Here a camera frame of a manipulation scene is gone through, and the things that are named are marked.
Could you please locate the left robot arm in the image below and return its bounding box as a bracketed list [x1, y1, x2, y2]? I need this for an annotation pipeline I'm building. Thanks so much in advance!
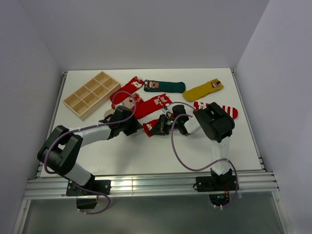
[37, 106, 143, 195]

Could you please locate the dark green sock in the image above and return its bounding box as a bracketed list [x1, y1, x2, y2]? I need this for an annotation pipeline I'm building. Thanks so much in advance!
[144, 79, 186, 93]

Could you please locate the red sock centre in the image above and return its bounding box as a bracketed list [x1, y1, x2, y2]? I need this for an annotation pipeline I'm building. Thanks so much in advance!
[134, 94, 172, 119]

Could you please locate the aluminium front rail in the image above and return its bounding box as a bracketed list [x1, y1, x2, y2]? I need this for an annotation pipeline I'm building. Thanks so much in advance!
[23, 171, 279, 200]

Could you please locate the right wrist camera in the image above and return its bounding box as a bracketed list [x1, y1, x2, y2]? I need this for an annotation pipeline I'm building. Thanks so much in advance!
[161, 103, 174, 118]

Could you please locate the red sock with santa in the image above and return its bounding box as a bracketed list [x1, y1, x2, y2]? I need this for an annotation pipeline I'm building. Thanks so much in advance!
[143, 119, 158, 137]

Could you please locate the red white striped sock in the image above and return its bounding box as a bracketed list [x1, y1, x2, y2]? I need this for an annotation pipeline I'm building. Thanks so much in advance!
[193, 101, 238, 120]

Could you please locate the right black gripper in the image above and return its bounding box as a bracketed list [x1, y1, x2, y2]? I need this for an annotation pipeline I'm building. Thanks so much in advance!
[149, 114, 180, 135]

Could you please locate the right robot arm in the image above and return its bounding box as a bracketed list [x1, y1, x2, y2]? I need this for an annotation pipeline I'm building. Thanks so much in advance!
[143, 102, 236, 190]

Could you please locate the wooden compartment tray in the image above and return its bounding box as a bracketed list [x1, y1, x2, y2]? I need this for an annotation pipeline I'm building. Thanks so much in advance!
[63, 71, 121, 121]

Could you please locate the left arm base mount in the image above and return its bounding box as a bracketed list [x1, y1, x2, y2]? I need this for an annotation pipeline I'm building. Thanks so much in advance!
[66, 180, 111, 215]

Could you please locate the yellow sock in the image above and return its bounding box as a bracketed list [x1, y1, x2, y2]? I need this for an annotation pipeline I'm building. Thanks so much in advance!
[182, 78, 224, 102]

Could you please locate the beige sock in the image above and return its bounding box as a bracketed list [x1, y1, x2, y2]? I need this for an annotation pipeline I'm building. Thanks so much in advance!
[104, 93, 143, 117]

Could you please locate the red sock upper left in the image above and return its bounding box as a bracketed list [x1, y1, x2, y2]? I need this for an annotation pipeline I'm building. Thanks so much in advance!
[110, 76, 144, 104]

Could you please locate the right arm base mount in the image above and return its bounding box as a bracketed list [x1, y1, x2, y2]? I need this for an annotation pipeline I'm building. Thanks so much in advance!
[193, 175, 239, 210]

